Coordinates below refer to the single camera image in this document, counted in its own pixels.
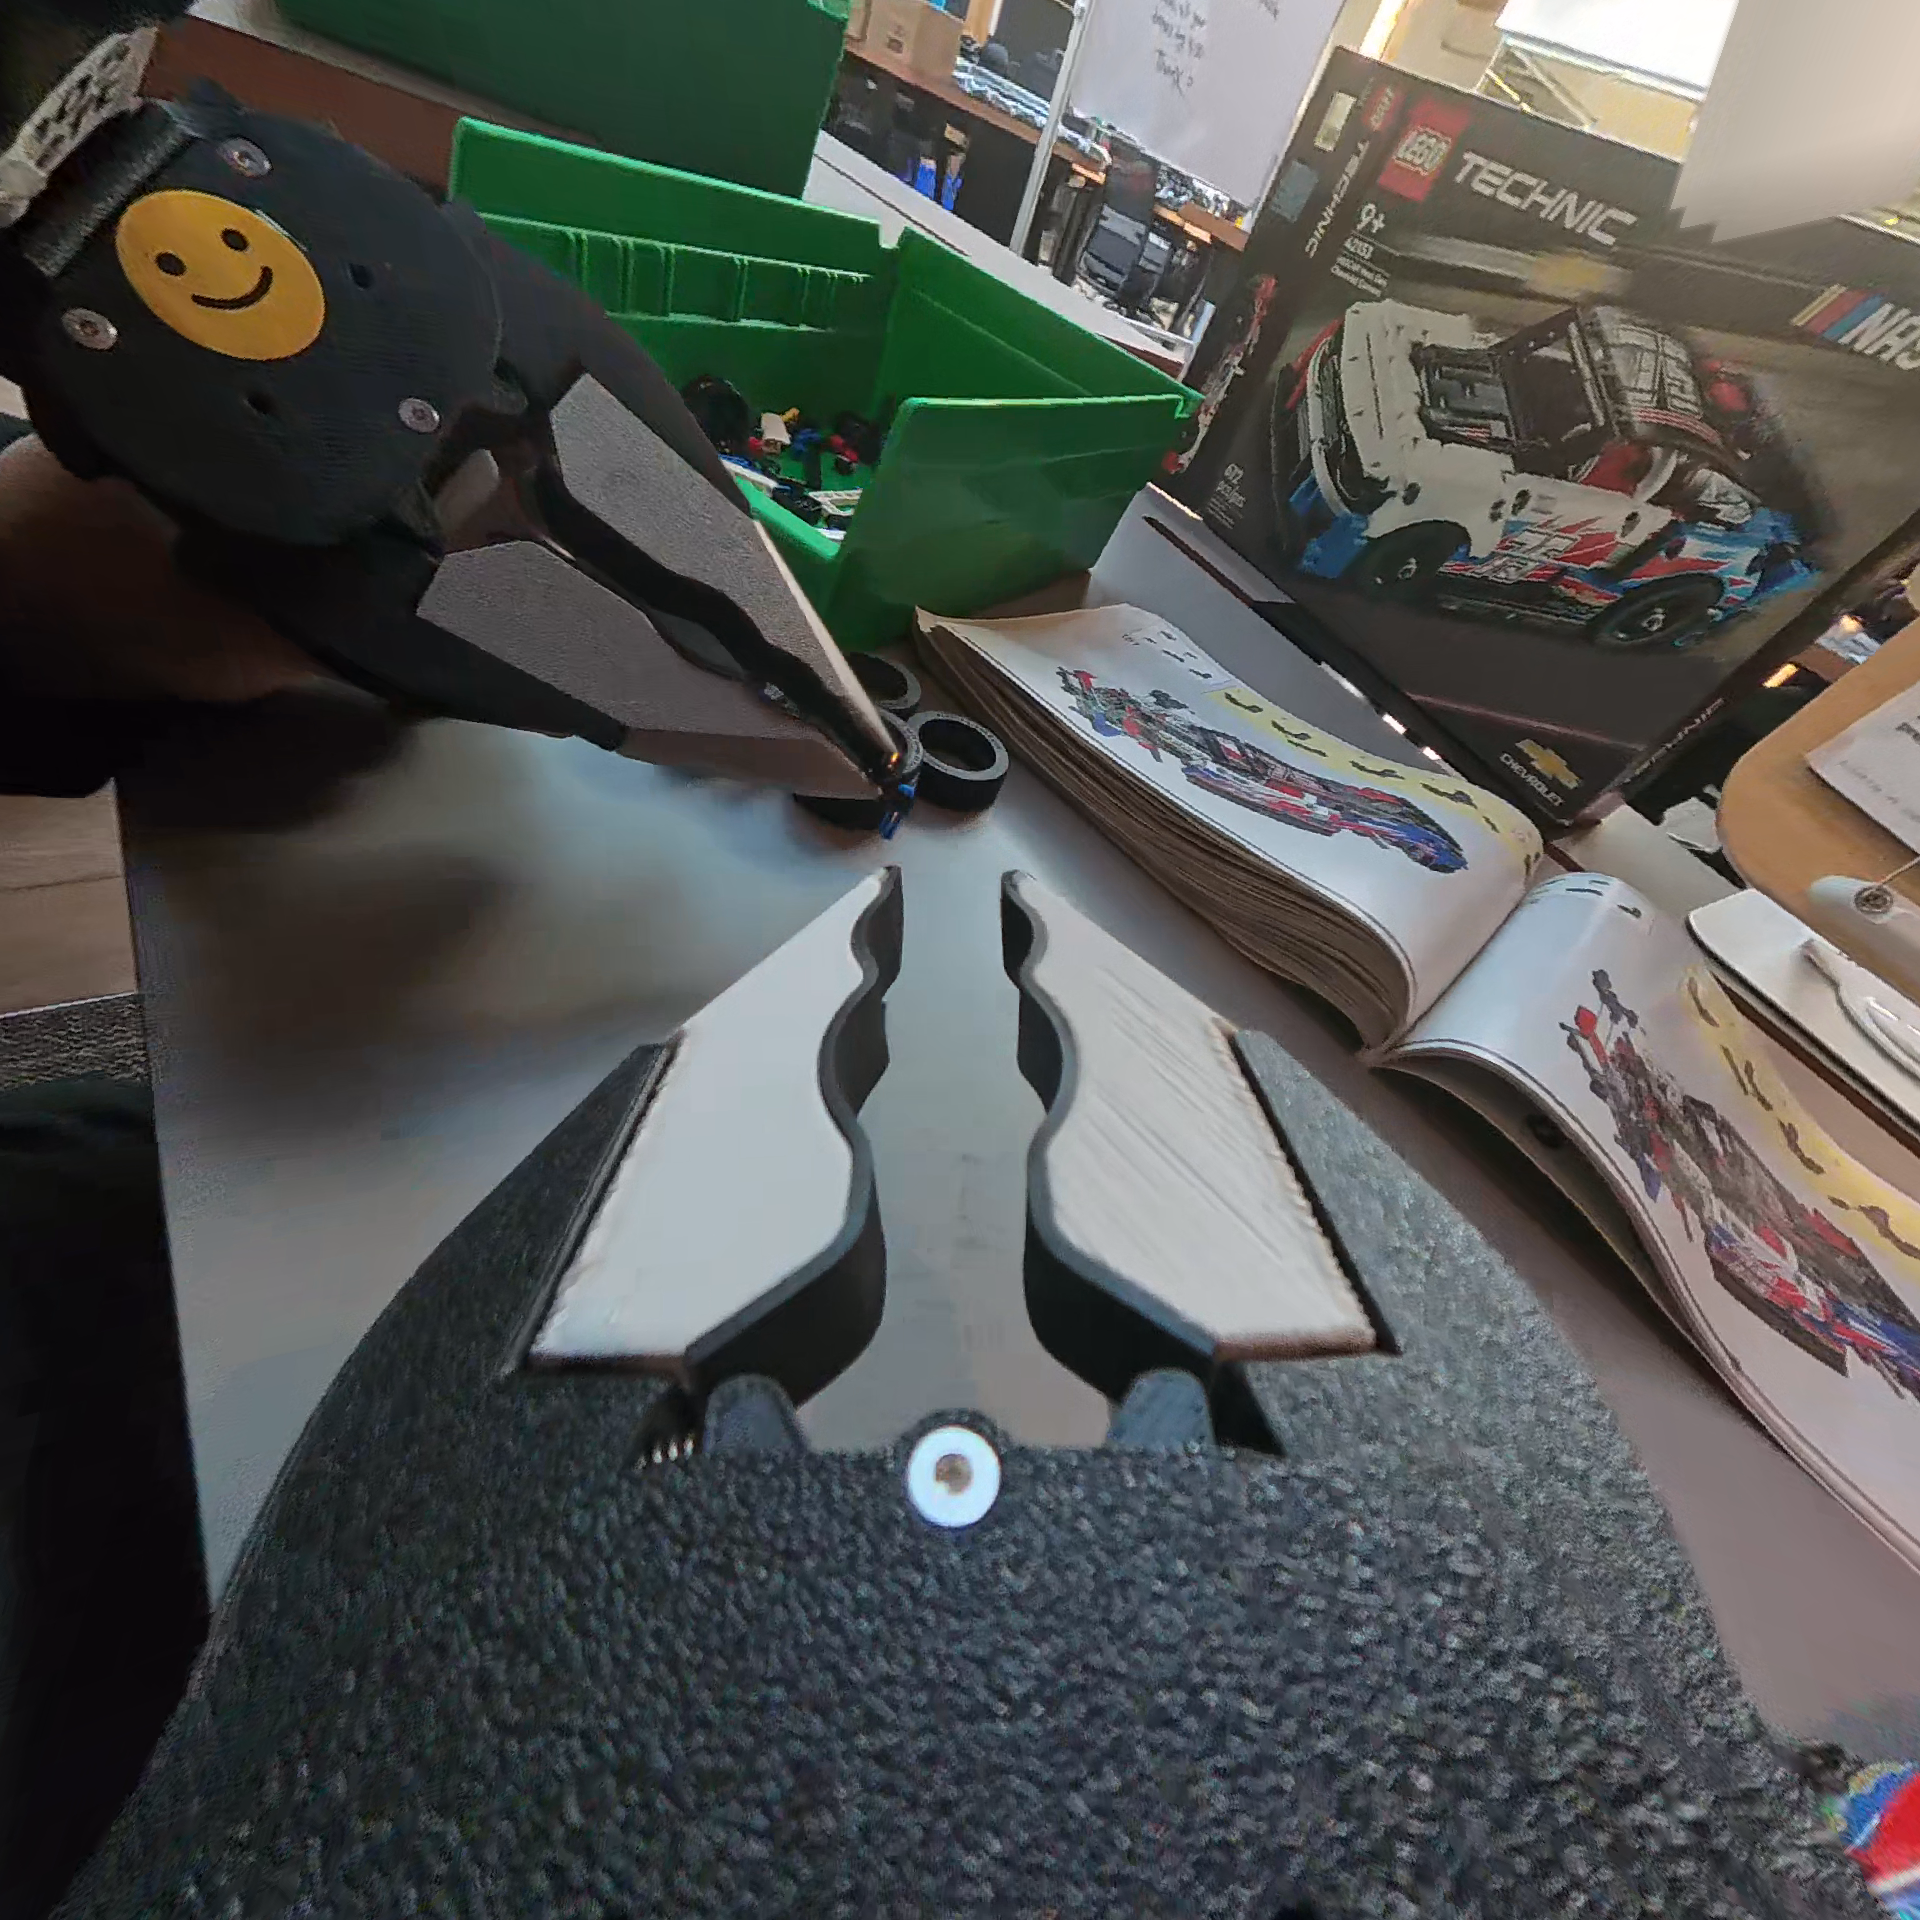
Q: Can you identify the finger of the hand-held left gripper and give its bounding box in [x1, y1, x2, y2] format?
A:
[417, 538, 888, 801]
[532, 373, 911, 788]

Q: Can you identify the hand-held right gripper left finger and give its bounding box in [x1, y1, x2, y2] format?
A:
[528, 863, 905, 1403]

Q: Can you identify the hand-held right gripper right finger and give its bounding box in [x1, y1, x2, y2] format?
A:
[1000, 871, 1379, 1409]

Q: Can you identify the green storage bin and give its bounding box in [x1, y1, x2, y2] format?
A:
[276, 0, 853, 201]
[450, 116, 1205, 655]

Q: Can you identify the toy brick race car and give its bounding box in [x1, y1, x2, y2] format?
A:
[1799, 1740, 1920, 1920]

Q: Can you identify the person's left forearm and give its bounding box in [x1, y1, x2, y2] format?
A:
[0, 660, 429, 806]

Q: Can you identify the grey desk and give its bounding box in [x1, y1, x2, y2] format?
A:
[119, 479, 1920, 1765]

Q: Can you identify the person's left hand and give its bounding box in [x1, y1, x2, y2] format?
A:
[0, 435, 354, 711]

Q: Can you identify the pile of loose bricks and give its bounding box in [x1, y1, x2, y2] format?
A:
[682, 375, 890, 530]

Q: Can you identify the open instruction booklet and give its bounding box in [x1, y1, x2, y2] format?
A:
[914, 598, 1920, 1572]

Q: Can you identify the cardboard box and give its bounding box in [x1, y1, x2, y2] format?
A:
[848, 0, 970, 65]

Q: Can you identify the whiteboard with writing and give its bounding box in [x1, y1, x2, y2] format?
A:
[1012, 0, 1346, 261]

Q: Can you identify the black car set box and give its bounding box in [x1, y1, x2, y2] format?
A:
[1161, 45, 1920, 829]

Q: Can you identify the printed instruction sheet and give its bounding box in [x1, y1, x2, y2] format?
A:
[1808, 682, 1920, 860]

